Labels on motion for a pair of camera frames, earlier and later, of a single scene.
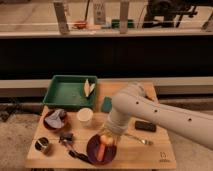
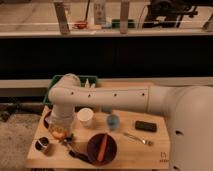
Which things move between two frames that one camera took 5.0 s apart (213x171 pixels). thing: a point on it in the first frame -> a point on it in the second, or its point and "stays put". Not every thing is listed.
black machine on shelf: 160,12 stays put
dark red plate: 92,148 stays put
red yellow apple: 106,139 -> 59,134
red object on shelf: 80,24 stays put
